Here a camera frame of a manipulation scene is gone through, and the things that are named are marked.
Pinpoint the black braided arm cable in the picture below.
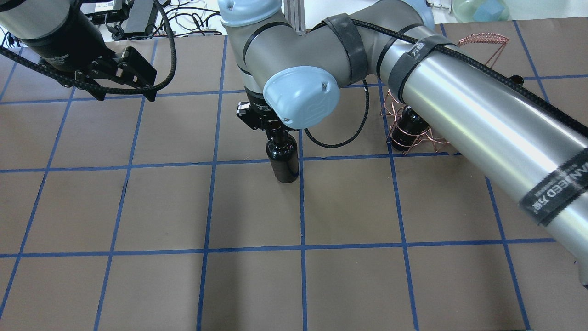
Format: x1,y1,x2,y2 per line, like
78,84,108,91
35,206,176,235
303,18,588,148

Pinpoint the blue foam cube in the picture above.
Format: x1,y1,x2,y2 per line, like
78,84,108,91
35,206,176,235
473,0,506,22

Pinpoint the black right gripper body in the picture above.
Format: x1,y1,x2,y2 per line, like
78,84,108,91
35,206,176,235
237,87,279,131

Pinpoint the dark wine bottle in basket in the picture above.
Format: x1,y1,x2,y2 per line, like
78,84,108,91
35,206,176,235
390,106,430,152

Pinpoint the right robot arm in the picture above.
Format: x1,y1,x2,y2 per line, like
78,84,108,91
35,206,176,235
218,0,588,286

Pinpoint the green glass bowl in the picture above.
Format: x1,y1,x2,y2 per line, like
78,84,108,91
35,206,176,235
452,0,510,23

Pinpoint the aluminium frame post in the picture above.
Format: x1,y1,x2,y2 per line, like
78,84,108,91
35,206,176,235
283,0,306,36

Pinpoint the copper wire wine basket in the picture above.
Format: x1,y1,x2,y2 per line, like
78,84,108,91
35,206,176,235
381,32,510,155

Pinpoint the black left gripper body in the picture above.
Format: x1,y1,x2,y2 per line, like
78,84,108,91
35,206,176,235
69,46,158,103

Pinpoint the dark wine bottle carried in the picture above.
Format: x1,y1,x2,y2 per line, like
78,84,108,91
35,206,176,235
266,126,300,183

